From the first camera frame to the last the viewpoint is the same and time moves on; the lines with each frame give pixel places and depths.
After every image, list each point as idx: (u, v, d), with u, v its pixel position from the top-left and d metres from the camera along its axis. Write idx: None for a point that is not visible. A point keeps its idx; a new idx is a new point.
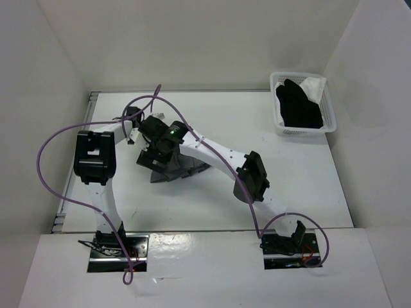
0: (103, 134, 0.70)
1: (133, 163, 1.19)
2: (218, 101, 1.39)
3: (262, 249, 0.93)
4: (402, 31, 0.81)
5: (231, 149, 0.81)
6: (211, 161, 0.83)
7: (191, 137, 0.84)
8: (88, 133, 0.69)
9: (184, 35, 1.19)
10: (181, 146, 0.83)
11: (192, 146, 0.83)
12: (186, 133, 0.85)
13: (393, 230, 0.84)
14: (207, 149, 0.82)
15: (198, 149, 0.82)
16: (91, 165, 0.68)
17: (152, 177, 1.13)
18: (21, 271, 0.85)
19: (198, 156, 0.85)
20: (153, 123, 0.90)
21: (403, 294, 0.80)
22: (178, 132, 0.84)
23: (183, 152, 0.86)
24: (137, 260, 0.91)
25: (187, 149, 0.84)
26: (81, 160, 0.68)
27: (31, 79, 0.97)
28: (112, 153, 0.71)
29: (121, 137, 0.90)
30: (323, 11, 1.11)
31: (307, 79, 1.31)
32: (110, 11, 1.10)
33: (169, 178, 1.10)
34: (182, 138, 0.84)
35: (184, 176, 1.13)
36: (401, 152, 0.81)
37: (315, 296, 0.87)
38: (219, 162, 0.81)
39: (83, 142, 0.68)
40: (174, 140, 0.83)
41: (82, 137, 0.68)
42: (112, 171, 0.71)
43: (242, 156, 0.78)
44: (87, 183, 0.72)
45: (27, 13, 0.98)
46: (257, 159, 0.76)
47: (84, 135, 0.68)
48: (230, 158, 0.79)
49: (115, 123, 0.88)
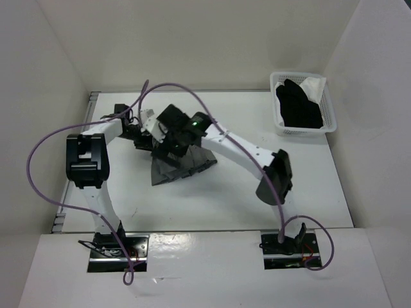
0: (94, 136, 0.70)
1: (133, 163, 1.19)
2: (219, 101, 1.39)
3: (262, 249, 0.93)
4: (402, 31, 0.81)
5: (257, 146, 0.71)
6: (236, 158, 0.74)
7: (214, 130, 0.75)
8: (78, 136, 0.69)
9: (184, 35, 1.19)
10: (203, 139, 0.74)
11: (215, 140, 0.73)
12: (210, 126, 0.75)
13: (393, 230, 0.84)
14: (232, 145, 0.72)
15: (221, 143, 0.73)
16: (85, 169, 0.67)
17: (153, 180, 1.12)
18: (20, 272, 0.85)
19: (223, 152, 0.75)
20: (173, 114, 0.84)
21: (402, 294, 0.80)
22: (200, 123, 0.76)
23: (205, 146, 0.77)
24: (137, 260, 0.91)
25: (209, 142, 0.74)
26: (74, 164, 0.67)
27: (31, 79, 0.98)
28: (104, 154, 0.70)
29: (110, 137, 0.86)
30: (323, 11, 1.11)
31: (307, 78, 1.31)
32: (110, 11, 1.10)
33: (169, 178, 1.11)
34: (206, 130, 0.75)
35: (185, 176, 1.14)
36: (401, 152, 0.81)
37: (316, 297, 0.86)
38: (244, 160, 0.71)
39: (74, 146, 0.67)
40: (197, 132, 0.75)
41: (72, 142, 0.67)
42: (107, 172, 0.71)
43: (270, 154, 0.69)
44: (83, 187, 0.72)
45: (27, 13, 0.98)
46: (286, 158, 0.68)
47: (74, 139, 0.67)
48: (257, 156, 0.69)
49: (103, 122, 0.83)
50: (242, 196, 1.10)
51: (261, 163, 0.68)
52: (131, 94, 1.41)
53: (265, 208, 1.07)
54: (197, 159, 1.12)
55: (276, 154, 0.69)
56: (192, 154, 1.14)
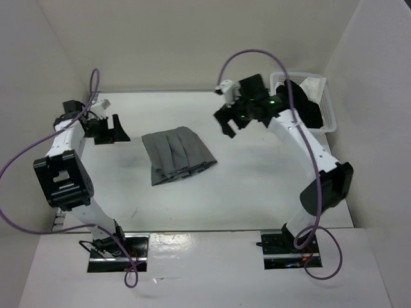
0: (65, 155, 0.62)
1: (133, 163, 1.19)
2: (219, 101, 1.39)
3: (262, 249, 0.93)
4: (401, 31, 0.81)
5: (325, 149, 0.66)
6: (297, 149, 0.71)
7: (288, 117, 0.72)
8: (46, 160, 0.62)
9: (184, 34, 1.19)
10: (274, 119, 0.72)
11: (285, 126, 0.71)
12: (285, 110, 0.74)
13: (393, 230, 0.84)
14: (300, 137, 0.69)
15: (289, 131, 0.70)
16: (67, 193, 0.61)
17: (153, 181, 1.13)
18: (20, 271, 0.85)
19: (285, 138, 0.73)
20: (255, 82, 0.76)
21: (403, 294, 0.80)
22: (279, 104, 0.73)
23: (269, 127, 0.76)
24: (137, 260, 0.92)
25: (279, 126, 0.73)
26: (53, 192, 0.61)
27: (31, 79, 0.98)
28: (81, 171, 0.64)
29: (76, 144, 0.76)
30: (322, 10, 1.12)
31: (307, 78, 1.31)
32: (110, 11, 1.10)
33: (170, 179, 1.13)
34: (279, 112, 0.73)
35: (185, 177, 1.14)
36: (401, 151, 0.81)
37: (316, 297, 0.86)
38: (304, 154, 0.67)
39: (45, 172, 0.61)
40: (270, 111, 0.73)
41: (41, 169, 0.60)
42: (90, 189, 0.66)
43: (333, 163, 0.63)
44: (70, 209, 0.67)
45: (27, 13, 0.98)
46: (348, 174, 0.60)
47: (42, 165, 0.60)
48: (320, 158, 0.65)
49: (63, 131, 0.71)
50: (242, 196, 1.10)
51: (320, 165, 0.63)
52: (131, 94, 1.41)
53: (264, 208, 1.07)
54: (193, 160, 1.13)
55: (340, 164, 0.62)
56: (187, 155, 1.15)
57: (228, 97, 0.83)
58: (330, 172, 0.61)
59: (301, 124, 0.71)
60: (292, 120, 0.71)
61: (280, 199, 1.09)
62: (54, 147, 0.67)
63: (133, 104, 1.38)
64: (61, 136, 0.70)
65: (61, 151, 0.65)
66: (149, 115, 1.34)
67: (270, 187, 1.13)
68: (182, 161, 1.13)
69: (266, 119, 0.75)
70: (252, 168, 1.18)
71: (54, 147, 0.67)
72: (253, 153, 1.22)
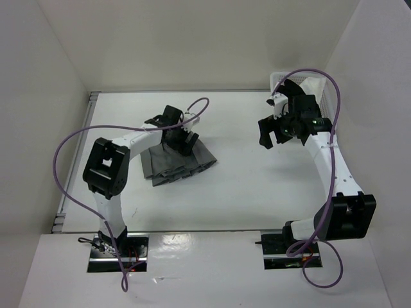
0: (119, 149, 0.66)
1: (133, 162, 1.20)
2: (219, 101, 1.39)
3: (262, 249, 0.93)
4: (402, 31, 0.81)
5: (350, 175, 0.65)
6: (323, 169, 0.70)
7: (324, 136, 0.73)
8: (106, 143, 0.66)
9: (185, 35, 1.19)
10: (311, 136, 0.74)
11: (319, 144, 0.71)
12: (325, 132, 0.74)
13: (393, 229, 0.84)
14: (329, 159, 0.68)
15: (321, 149, 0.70)
16: (99, 178, 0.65)
17: (153, 181, 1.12)
18: (20, 272, 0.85)
19: (315, 158, 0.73)
20: (307, 102, 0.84)
21: (403, 294, 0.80)
22: (320, 125, 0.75)
23: (306, 144, 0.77)
24: (137, 260, 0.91)
25: (313, 143, 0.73)
26: (91, 168, 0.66)
27: (32, 79, 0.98)
28: (120, 172, 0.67)
29: (143, 147, 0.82)
30: (323, 10, 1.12)
31: (307, 78, 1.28)
32: (110, 11, 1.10)
33: (170, 178, 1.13)
34: (317, 132, 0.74)
35: (185, 177, 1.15)
36: (401, 151, 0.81)
37: (316, 297, 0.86)
38: (327, 175, 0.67)
39: (98, 151, 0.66)
40: (309, 128, 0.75)
41: (97, 146, 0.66)
42: (117, 189, 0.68)
43: (355, 190, 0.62)
44: (94, 190, 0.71)
45: (27, 14, 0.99)
46: (369, 206, 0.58)
47: (99, 144, 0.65)
48: (342, 181, 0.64)
49: (141, 131, 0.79)
50: (241, 195, 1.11)
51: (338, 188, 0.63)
52: (131, 94, 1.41)
53: (264, 208, 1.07)
54: (189, 162, 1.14)
55: (361, 194, 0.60)
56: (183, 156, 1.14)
57: (278, 111, 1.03)
58: (349, 196, 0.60)
59: (335, 147, 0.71)
60: (327, 142, 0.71)
61: (280, 200, 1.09)
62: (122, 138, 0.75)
63: (133, 104, 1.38)
64: (135, 135, 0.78)
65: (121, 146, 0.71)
66: (148, 115, 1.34)
67: (270, 187, 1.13)
68: (178, 162, 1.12)
69: (304, 135, 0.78)
70: (253, 168, 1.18)
71: (122, 138, 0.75)
72: (253, 153, 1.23)
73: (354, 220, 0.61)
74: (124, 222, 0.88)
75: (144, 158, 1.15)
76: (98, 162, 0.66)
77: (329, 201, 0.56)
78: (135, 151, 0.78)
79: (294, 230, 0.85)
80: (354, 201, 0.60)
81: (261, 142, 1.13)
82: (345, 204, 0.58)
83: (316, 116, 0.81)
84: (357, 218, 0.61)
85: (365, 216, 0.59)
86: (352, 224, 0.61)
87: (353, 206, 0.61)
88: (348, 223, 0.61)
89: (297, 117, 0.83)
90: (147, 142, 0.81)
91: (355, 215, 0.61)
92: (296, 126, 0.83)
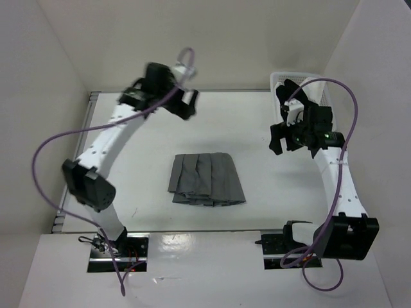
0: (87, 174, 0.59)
1: (160, 174, 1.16)
2: (219, 101, 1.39)
3: (262, 249, 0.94)
4: (402, 31, 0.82)
5: (356, 195, 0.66)
6: (329, 186, 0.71)
7: (334, 152, 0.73)
8: (72, 166, 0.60)
9: (185, 36, 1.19)
10: (320, 151, 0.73)
11: (327, 159, 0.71)
12: (335, 147, 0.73)
13: (393, 229, 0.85)
14: (336, 176, 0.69)
15: (330, 165, 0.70)
16: (85, 197, 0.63)
17: (173, 197, 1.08)
18: (20, 272, 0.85)
19: (323, 172, 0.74)
20: (323, 113, 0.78)
21: (403, 294, 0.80)
22: (332, 140, 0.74)
23: (315, 158, 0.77)
24: (137, 260, 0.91)
25: (322, 158, 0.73)
26: (72, 190, 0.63)
27: (32, 79, 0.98)
28: (101, 193, 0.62)
29: (128, 138, 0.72)
30: (323, 11, 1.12)
31: (307, 78, 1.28)
32: (110, 11, 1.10)
33: (191, 201, 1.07)
34: (328, 146, 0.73)
35: (207, 206, 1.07)
36: (401, 150, 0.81)
37: (315, 296, 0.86)
38: (332, 190, 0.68)
39: (69, 176, 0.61)
40: (319, 141, 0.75)
41: (66, 171, 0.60)
42: (106, 203, 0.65)
43: (358, 212, 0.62)
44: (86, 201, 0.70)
45: (27, 13, 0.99)
46: (371, 229, 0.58)
47: (67, 170, 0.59)
48: (347, 201, 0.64)
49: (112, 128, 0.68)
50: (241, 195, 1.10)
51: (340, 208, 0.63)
52: None
53: (264, 208, 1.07)
54: (218, 191, 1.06)
55: (365, 217, 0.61)
56: (212, 185, 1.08)
57: (291, 117, 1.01)
58: (351, 217, 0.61)
59: (345, 164, 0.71)
60: (337, 158, 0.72)
61: (280, 200, 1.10)
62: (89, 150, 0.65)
63: None
64: (107, 138, 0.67)
65: (88, 163, 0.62)
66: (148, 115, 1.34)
67: (271, 187, 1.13)
68: (204, 188, 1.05)
69: (314, 147, 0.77)
70: (253, 167, 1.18)
71: (90, 151, 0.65)
72: (253, 154, 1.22)
73: (353, 242, 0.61)
74: (122, 224, 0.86)
75: (176, 170, 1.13)
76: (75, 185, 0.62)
77: (328, 217, 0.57)
78: (113, 156, 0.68)
79: (296, 231, 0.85)
80: (357, 222, 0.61)
81: (271, 147, 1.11)
82: (347, 224, 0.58)
83: (329, 129, 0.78)
84: (358, 240, 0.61)
85: (365, 238, 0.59)
86: (352, 245, 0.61)
87: (355, 227, 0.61)
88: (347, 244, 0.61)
89: (309, 126, 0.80)
90: (121, 136, 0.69)
91: (357, 237, 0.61)
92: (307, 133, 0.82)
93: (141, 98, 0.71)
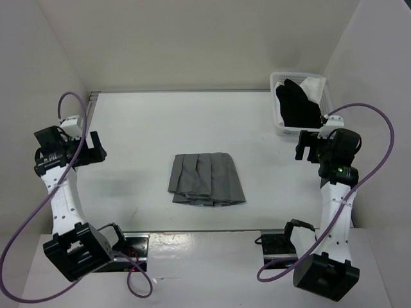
0: (78, 231, 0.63)
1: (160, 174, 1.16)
2: (219, 101, 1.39)
3: (262, 249, 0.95)
4: (401, 31, 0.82)
5: (347, 239, 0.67)
6: (323, 222, 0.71)
7: (341, 188, 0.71)
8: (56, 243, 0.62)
9: (184, 36, 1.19)
10: (328, 183, 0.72)
11: (332, 195, 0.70)
12: (344, 185, 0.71)
13: (393, 229, 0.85)
14: (334, 213, 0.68)
15: (331, 203, 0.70)
16: (88, 267, 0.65)
17: (174, 197, 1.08)
18: (21, 272, 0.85)
19: (324, 205, 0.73)
20: (349, 145, 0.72)
21: (403, 293, 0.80)
22: (344, 176, 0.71)
23: (322, 187, 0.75)
24: (137, 260, 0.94)
25: (328, 190, 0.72)
26: (73, 270, 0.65)
27: (32, 79, 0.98)
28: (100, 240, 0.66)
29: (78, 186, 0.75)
30: (322, 11, 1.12)
31: (307, 78, 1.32)
32: (110, 11, 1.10)
33: (191, 201, 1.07)
34: (337, 181, 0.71)
35: (207, 206, 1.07)
36: (401, 150, 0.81)
37: (315, 296, 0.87)
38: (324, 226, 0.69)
39: (60, 256, 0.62)
40: (331, 172, 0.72)
41: (52, 252, 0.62)
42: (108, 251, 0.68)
43: (342, 258, 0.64)
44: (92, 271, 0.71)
45: (27, 14, 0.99)
46: (350, 277, 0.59)
47: (52, 248, 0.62)
48: (335, 244, 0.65)
49: (59, 189, 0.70)
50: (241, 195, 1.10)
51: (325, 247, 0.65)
52: (131, 94, 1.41)
53: (265, 208, 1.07)
54: (218, 191, 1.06)
55: (346, 263, 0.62)
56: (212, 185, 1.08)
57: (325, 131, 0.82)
58: (333, 260, 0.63)
59: (349, 205, 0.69)
60: (342, 196, 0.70)
61: (280, 200, 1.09)
62: (58, 217, 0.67)
63: (133, 104, 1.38)
64: (61, 196, 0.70)
65: (70, 225, 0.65)
66: (149, 115, 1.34)
67: (270, 187, 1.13)
68: (204, 188, 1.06)
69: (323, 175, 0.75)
70: (253, 167, 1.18)
71: (60, 217, 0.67)
72: (253, 154, 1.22)
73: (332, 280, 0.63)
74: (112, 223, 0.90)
75: (176, 170, 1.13)
76: (72, 260, 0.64)
77: (306, 253, 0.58)
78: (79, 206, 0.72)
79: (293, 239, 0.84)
80: (338, 265, 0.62)
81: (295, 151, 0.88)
82: (327, 264, 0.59)
83: (346, 163, 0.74)
84: (334, 279, 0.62)
85: (341, 283, 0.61)
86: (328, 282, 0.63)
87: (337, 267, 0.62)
88: (325, 280, 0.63)
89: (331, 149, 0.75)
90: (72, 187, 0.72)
91: (336, 277, 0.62)
92: (325, 156, 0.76)
93: (57, 156, 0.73)
